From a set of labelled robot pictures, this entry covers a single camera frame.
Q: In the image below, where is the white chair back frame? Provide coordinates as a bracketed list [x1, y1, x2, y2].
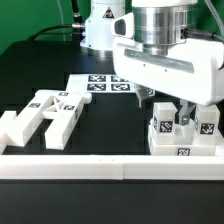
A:
[7, 90, 92, 150]

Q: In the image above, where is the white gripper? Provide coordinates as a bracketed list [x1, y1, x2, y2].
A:
[111, 17, 224, 126]

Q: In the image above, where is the white marker sheet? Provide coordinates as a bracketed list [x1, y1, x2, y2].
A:
[66, 74, 135, 93]

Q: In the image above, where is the white left side wall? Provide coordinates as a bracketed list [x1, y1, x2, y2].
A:
[0, 111, 17, 155]

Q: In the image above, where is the black cable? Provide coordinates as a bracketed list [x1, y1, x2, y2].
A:
[27, 0, 88, 42]

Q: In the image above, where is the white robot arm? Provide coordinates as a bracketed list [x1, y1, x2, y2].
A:
[111, 0, 224, 125]

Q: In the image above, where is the white chair seat piece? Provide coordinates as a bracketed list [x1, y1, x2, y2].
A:
[148, 125, 224, 156]

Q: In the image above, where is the white marker cube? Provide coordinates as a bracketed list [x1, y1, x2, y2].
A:
[146, 88, 155, 97]

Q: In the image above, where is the white obstacle wall bar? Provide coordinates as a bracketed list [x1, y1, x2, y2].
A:
[0, 155, 224, 180]

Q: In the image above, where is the robot base column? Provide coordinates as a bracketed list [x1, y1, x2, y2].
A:
[80, 0, 125, 57]

